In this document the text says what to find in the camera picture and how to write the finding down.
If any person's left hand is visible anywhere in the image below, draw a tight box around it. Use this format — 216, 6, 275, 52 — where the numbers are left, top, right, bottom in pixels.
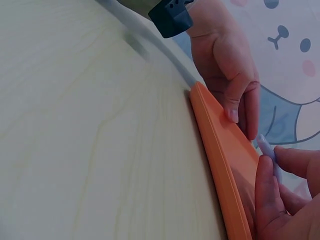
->
184, 0, 261, 141

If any person's right hand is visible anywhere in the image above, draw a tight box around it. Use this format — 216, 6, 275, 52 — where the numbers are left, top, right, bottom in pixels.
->
254, 145, 320, 240

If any pale lavender pen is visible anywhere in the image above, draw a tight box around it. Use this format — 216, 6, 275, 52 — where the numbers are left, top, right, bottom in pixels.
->
256, 133, 285, 186

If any orange tray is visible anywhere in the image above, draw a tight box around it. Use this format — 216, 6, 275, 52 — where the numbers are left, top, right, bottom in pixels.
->
184, 81, 259, 240

